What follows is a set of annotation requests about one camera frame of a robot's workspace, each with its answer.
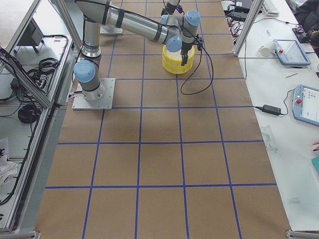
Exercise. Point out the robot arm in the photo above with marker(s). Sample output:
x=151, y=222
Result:
x=177, y=33
x=170, y=6

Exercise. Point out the aluminium frame side rail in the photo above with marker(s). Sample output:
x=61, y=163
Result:
x=27, y=111

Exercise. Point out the upper teach pendant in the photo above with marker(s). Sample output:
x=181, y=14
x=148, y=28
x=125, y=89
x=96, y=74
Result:
x=291, y=54

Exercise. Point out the white cup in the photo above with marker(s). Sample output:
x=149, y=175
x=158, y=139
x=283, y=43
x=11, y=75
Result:
x=267, y=49

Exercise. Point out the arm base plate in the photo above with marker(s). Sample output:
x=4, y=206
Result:
x=99, y=99

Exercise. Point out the black electronics box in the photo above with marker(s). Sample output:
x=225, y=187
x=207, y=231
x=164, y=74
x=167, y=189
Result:
x=32, y=36

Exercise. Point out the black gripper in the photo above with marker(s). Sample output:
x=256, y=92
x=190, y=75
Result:
x=185, y=47

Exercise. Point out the black power brick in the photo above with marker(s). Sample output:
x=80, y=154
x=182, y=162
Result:
x=271, y=110

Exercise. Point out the teach pendant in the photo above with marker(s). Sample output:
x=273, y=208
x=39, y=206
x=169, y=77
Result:
x=291, y=54
x=306, y=104

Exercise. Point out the yellow steamer layer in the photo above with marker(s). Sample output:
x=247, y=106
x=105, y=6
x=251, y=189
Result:
x=177, y=69
x=175, y=58

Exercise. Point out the clear plastic bracket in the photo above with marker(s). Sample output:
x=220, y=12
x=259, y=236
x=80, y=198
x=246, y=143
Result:
x=268, y=138

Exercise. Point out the lower teach pendant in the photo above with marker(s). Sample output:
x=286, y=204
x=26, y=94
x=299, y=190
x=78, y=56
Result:
x=306, y=104

